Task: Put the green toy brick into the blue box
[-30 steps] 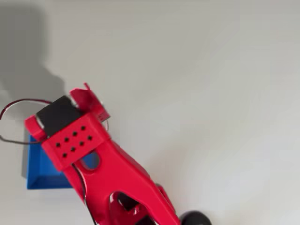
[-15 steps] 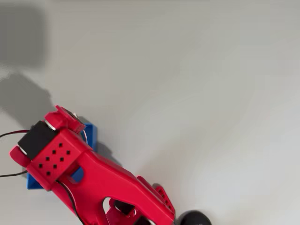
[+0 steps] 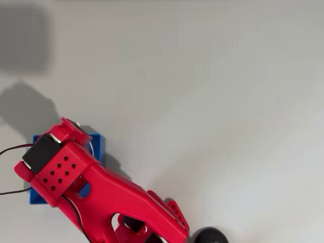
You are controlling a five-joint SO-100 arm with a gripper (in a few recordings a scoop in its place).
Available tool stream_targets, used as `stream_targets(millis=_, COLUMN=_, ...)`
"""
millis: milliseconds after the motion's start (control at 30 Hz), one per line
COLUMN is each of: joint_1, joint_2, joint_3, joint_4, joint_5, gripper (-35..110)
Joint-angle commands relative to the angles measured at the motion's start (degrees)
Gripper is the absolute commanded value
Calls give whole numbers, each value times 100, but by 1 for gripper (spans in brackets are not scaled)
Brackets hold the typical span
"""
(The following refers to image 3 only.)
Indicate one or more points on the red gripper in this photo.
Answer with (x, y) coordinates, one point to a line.
(75, 130)

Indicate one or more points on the red robot arm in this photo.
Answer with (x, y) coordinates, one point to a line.
(114, 192)

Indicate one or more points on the blue plastic box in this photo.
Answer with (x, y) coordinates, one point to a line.
(100, 146)

